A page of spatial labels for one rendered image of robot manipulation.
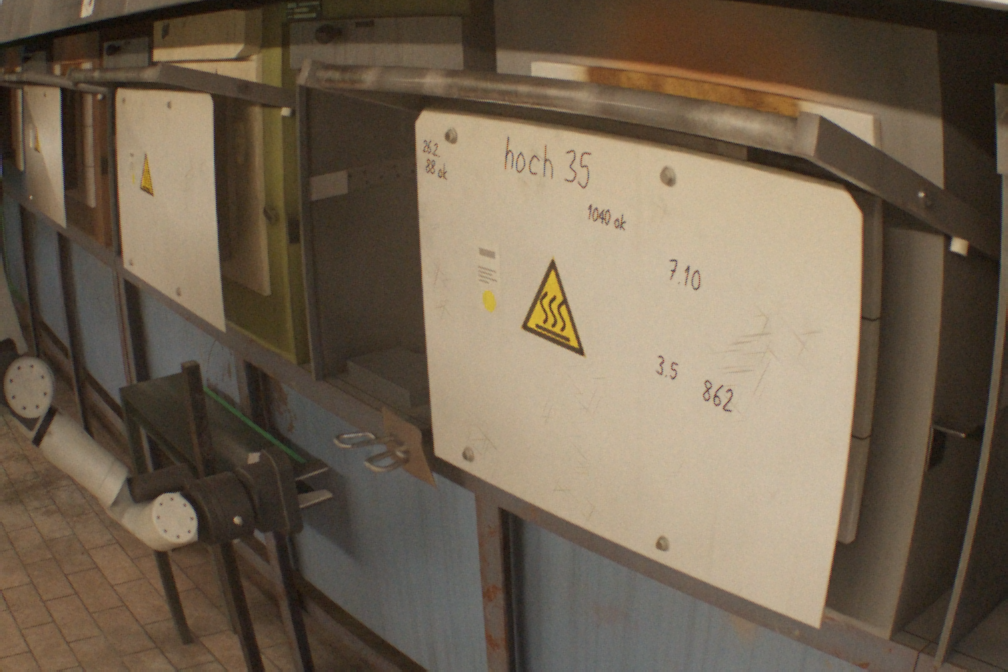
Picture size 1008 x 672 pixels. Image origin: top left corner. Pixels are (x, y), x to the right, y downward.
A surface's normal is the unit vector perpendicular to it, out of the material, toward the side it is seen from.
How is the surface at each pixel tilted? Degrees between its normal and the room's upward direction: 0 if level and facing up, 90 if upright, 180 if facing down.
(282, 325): 90
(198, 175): 90
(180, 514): 60
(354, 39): 90
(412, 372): 0
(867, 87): 90
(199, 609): 0
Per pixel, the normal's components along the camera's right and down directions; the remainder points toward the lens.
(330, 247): 0.60, 0.21
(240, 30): -0.33, 0.29
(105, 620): -0.04, -0.96
